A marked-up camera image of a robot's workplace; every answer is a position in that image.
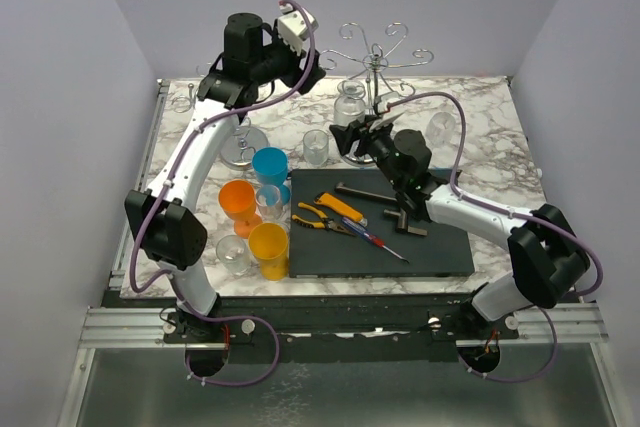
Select small clear wine glass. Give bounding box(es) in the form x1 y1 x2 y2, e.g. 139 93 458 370
255 185 284 221

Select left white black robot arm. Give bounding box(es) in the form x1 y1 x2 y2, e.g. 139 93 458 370
125 0 324 342

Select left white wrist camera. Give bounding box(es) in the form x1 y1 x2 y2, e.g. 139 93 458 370
276 4 318 55

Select red blue screwdriver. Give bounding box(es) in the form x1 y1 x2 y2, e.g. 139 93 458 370
342 217 409 263

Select tall chrome wine glass rack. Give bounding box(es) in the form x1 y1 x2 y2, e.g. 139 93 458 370
316 21 434 168

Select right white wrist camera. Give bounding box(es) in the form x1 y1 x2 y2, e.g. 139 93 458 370
371 92 403 131

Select clear stemless wine glass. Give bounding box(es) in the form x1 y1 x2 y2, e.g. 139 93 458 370
333 80 367 126

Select blue plastic goblet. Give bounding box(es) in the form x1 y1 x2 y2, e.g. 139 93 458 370
252 147 291 205

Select orange plastic goblet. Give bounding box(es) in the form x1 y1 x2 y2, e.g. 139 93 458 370
218 179 262 239

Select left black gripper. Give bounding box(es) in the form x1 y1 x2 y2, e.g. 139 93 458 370
250 20 325 94

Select aluminium frame rail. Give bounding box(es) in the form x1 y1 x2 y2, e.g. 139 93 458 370
80 303 609 349

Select small chrome wire rack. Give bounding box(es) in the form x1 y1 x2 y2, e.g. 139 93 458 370
171 82 270 171

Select dark grey tray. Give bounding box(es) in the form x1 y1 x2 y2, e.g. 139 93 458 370
289 169 475 278

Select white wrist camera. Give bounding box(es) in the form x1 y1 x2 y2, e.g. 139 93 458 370
276 4 318 55
371 92 403 131

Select clear glass near front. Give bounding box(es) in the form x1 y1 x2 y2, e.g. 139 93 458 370
216 235 251 275

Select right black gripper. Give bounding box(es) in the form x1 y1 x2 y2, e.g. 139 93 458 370
331 115 404 190

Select yellow handled pliers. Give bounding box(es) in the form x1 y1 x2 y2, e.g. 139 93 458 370
291 202 355 237

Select yellow plastic cup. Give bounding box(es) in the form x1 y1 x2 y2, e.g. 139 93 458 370
248 223 289 281

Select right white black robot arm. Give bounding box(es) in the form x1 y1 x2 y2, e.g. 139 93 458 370
330 116 590 339

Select clear tumbler centre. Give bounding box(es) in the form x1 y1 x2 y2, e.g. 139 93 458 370
303 129 329 167

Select long black metal bracket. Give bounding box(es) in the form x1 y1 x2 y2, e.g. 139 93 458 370
334 182 428 237

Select yellow utility knife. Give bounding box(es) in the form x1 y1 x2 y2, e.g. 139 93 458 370
314 192 367 227

